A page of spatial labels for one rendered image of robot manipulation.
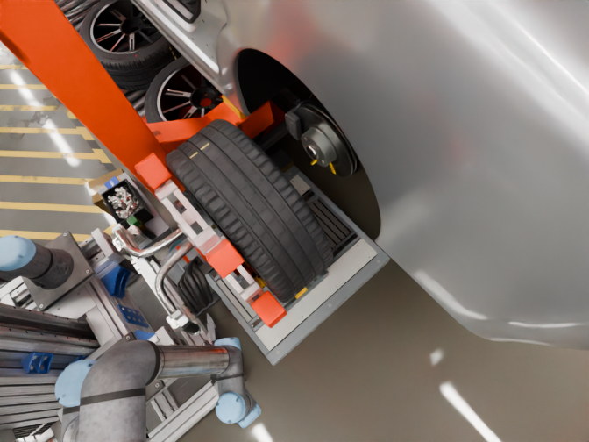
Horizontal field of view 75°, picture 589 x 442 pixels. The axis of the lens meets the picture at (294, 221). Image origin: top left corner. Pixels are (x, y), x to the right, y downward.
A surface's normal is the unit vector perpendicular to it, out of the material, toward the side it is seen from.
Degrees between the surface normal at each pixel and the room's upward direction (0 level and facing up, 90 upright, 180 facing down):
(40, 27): 90
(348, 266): 0
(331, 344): 0
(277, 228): 40
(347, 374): 0
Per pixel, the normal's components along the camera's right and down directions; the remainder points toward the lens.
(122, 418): 0.60, -0.40
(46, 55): 0.65, 0.68
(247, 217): 0.21, -0.03
